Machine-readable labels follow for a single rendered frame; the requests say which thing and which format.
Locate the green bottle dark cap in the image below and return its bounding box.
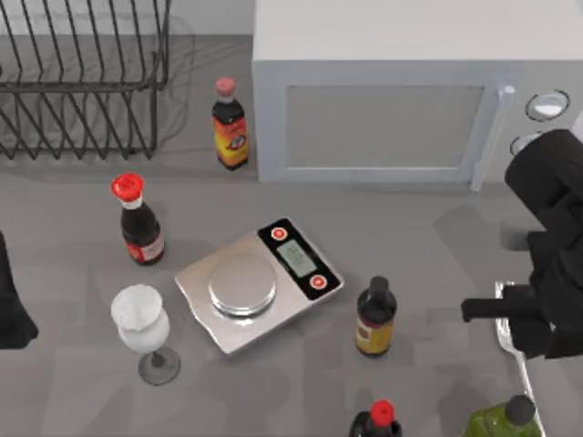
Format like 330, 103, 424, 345
462, 394, 546, 437

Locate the dark bottle black cap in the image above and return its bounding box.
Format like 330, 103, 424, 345
354, 275, 398, 358

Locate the round microwave knob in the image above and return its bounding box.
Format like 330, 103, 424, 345
525, 89, 571, 122
509, 132, 546, 158

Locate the dark bottle red cap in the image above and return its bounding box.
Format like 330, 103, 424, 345
348, 400, 404, 437

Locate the pale microwave door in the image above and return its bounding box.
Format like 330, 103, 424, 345
253, 61, 502, 184

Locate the silver kitchen scale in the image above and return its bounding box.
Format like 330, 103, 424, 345
174, 217, 345, 357

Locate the pale microwave oven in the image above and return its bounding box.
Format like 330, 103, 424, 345
251, 0, 583, 192

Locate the dark bottle pink cap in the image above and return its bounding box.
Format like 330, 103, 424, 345
210, 76, 250, 172

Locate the white wine glass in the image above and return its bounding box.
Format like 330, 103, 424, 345
109, 283, 182, 387

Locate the dark bottle red label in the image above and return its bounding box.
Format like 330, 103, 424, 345
110, 173, 166, 267

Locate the black wire dish rack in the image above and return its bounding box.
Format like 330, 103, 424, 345
0, 0, 173, 161

